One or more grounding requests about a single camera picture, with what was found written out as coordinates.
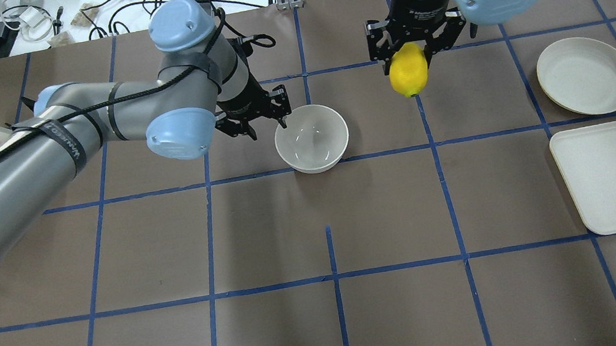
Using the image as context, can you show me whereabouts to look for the cream round plate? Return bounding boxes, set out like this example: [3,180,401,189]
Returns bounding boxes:
[536,37,616,116]

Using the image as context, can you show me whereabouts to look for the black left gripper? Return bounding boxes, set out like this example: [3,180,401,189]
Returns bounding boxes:
[215,81,291,140]

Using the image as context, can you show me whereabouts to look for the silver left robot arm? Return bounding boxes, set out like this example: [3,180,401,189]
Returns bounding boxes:
[0,0,292,346]

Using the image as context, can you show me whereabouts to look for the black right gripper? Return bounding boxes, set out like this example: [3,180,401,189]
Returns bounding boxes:
[365,6,467,76]

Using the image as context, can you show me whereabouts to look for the yellow lemon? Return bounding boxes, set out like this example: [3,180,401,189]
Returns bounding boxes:
[388,43,429,98]

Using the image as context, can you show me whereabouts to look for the white ceramic bowl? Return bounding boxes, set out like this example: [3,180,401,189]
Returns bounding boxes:
[274,104,350,175]

